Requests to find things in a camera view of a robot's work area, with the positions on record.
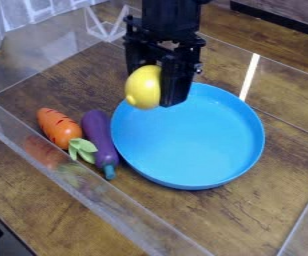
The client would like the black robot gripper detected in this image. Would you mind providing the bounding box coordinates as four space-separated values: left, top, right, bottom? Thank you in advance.
123 0 212 107

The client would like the yellow toy lemon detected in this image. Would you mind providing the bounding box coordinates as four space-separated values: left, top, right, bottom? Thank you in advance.
124 65 160 109

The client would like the blue round tray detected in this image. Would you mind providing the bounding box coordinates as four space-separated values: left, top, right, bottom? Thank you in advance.
111 83 264 190

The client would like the purple toy eggplant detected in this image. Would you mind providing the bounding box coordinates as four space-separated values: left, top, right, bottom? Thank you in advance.
80 109 119 180

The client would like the orange toy carrot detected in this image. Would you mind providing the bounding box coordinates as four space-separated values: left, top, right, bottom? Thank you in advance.
36 107 97 164

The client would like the white patterned curtain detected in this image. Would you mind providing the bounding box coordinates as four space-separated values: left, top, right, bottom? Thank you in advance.
0 0 107 46

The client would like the clear acrylic enclosure wall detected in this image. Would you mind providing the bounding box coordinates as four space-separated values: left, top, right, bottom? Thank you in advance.
0 3 308 256

